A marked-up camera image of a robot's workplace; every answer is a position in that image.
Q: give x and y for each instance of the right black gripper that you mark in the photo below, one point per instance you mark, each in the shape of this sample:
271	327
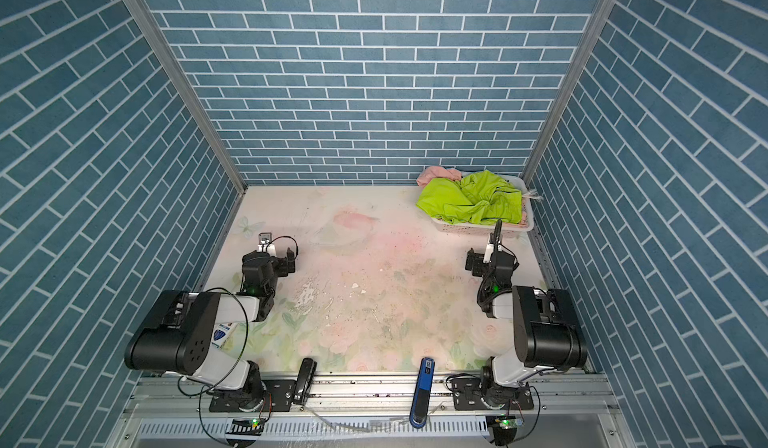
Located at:
491	262

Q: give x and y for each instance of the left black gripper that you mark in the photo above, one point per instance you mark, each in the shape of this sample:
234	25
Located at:
282	265

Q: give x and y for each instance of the lime green shorts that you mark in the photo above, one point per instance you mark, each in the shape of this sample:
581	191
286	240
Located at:
481	198

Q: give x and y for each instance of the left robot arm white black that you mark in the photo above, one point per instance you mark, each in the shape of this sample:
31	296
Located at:
177	334

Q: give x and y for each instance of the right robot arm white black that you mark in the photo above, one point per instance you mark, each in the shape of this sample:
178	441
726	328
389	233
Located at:
545	328

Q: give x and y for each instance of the pink shorts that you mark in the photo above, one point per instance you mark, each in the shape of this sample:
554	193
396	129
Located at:
437	172

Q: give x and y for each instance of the white plastic laundry basket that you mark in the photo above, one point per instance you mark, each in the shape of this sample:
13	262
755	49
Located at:
527	221

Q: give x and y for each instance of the blue white card label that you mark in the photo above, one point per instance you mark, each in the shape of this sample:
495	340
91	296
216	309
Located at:
221	333

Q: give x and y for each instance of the left green circuit board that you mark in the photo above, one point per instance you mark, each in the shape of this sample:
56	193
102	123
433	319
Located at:
246	427

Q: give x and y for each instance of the green circuit board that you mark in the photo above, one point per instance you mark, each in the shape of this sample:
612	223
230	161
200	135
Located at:
505	423
246	427

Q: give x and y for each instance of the right green circuit board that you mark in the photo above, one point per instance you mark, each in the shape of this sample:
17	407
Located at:
505	423

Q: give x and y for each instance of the blue black handheld device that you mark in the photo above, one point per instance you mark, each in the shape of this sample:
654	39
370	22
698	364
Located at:
419	410

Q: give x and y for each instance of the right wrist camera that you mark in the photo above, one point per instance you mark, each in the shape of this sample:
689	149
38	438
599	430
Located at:
489	250

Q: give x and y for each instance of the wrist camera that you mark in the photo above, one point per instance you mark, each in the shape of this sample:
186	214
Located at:
489	250
266	243

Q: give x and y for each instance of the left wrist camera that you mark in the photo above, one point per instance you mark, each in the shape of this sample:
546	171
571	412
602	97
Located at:
266	243

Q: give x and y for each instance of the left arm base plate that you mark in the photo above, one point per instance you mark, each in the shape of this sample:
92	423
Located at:
275	395

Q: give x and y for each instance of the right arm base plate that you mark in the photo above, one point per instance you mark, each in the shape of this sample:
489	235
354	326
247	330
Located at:
470	393

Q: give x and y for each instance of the aluminium front rail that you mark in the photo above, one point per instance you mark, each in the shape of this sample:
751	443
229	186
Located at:
379	394

